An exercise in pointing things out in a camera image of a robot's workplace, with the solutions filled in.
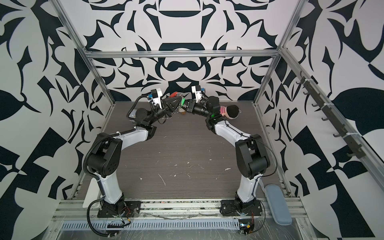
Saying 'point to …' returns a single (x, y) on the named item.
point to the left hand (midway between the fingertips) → (181, 94)
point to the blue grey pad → (279, 210)
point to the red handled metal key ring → (175, 94)
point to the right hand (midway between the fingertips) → (178, 103)
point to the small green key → (182, 101)
